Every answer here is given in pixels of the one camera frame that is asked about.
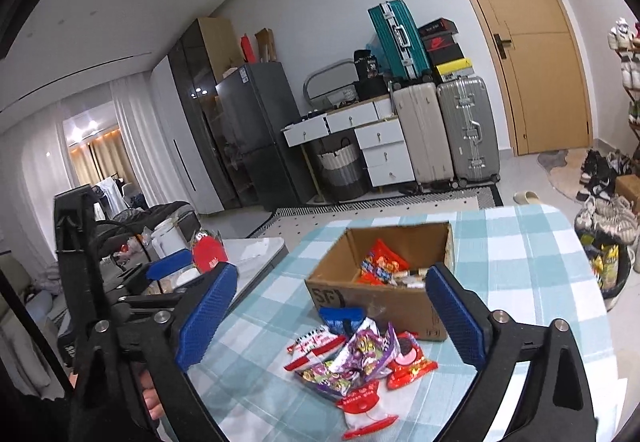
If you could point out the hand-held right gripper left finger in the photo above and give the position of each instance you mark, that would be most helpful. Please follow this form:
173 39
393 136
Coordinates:
207 317

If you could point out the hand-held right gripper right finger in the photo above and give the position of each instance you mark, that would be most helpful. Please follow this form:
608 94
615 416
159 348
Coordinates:
455 317

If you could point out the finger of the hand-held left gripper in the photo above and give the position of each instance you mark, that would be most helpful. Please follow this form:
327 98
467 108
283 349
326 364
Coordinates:
150 299
167 264

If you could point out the clear cracker sandwich packet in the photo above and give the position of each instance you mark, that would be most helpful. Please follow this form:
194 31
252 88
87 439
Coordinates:
410 278

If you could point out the red sandwich cookie packet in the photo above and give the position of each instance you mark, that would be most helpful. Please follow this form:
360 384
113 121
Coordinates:
407 362

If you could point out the brown cardboard box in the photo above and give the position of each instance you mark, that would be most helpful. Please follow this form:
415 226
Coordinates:
370 307

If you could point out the red biscuit stick packet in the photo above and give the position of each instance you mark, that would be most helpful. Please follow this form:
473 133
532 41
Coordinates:
382 262

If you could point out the purple cartoon print snack packet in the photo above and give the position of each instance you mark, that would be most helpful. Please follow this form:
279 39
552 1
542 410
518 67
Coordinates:
367 347

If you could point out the red white candy packet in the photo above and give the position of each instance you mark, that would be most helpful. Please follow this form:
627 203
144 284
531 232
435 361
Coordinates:
310 344

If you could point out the blue cookie packet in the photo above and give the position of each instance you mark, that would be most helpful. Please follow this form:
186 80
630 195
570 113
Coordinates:
340 314

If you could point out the red white gum packet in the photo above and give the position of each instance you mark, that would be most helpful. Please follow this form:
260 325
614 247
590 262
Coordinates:
362 414

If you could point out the person's left hand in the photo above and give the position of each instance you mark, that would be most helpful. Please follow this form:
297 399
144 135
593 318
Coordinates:
152 402

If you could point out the white kettle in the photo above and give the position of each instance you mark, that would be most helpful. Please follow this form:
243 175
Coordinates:
167 239

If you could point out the red gift bag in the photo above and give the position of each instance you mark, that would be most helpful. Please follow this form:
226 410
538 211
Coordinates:
207 254

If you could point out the black padded chair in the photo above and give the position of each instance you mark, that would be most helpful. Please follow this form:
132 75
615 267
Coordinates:
150 217

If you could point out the white side table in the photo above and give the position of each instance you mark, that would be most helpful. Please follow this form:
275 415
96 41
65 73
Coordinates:
255 257

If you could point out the white wardrobe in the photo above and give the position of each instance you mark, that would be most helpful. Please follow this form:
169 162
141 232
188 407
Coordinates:
180 147

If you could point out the white curtain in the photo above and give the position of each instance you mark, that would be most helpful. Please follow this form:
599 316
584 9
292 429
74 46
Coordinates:
145 147

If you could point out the beige slipper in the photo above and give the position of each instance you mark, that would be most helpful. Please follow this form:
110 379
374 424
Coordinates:
527 197

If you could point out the dark glass cabinet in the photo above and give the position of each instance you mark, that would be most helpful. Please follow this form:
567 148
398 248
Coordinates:
200 122

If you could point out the grey refrigerator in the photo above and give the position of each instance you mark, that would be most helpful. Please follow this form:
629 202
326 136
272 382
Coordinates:
265 132

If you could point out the black trash bin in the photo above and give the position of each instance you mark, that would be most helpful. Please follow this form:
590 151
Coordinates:
620 277

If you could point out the beige round mat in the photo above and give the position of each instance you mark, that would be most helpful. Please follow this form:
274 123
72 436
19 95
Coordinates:
565 182

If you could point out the white drawer desk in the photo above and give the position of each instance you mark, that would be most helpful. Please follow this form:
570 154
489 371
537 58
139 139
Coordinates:
385 152

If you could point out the heap of worn shoes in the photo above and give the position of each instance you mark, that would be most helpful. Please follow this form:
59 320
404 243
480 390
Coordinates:
605 217

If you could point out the woven laundry basket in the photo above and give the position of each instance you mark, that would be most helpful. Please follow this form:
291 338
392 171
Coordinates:
342 172

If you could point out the grey cloud shaped mat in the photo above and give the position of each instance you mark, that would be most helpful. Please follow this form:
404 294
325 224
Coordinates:
555 160

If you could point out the beige suitcase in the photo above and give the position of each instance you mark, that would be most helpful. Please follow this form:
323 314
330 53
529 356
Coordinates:
422 132

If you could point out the silver suitcase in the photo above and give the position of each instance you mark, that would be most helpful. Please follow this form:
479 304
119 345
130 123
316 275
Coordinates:
470 127

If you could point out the small cardboard carton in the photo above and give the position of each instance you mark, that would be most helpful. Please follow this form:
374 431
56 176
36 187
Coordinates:
629 192

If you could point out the red paper bag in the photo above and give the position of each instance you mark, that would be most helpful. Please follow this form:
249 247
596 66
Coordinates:
247 50

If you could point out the brown cardboard sheet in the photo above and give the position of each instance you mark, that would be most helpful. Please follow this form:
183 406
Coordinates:
265 45

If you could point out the black storage case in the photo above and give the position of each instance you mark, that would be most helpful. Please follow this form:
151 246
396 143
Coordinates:
371 90

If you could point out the wooden door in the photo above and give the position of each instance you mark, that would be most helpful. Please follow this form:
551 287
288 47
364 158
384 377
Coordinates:
525 72

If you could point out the plain black shoe box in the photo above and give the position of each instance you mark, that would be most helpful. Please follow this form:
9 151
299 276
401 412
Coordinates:
446 56

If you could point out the black bag white label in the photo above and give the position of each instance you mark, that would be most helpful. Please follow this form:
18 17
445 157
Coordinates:
367 65

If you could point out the teal suitcase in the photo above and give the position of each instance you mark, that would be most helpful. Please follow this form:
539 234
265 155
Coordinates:
400 40

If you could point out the black shoe box red trim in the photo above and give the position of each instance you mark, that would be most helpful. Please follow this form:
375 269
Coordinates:
437 28

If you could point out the shoe rack with shoes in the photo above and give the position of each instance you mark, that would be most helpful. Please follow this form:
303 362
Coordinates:
622 52

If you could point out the grey oval frame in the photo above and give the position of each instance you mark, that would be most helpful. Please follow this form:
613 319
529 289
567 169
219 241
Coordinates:
327 72

